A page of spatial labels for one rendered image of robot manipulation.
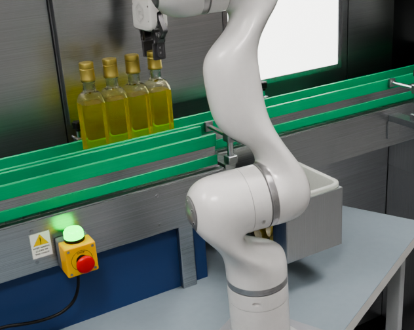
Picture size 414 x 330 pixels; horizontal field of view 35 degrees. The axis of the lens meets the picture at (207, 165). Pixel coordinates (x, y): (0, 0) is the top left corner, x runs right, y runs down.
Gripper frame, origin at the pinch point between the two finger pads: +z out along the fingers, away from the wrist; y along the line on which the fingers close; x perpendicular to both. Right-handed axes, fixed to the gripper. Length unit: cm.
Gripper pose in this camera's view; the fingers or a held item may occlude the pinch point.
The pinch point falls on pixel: (153, 50)
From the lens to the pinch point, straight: 160.8
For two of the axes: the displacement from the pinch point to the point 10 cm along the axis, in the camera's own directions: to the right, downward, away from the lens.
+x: 8.6, -2.4, 4.6
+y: 5.1, 2.8, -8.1
